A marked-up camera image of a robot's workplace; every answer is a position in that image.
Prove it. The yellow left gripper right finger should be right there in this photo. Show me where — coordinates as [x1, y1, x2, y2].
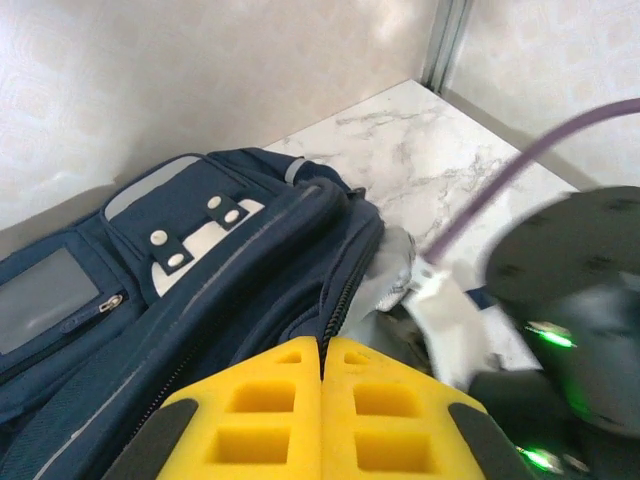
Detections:
[322, 337, 536, 480]

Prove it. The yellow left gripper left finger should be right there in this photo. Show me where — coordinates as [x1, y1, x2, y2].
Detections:
[107, 335, 324, 480]

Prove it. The navy blue backpack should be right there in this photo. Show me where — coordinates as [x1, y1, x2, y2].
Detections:
[0, 146, 419, 480]

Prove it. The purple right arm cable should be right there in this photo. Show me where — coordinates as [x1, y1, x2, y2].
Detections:
[422, 97, 640, 264]

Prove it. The aluminium right frame post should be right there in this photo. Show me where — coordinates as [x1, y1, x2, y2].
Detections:
[422, 0, 474, 99]

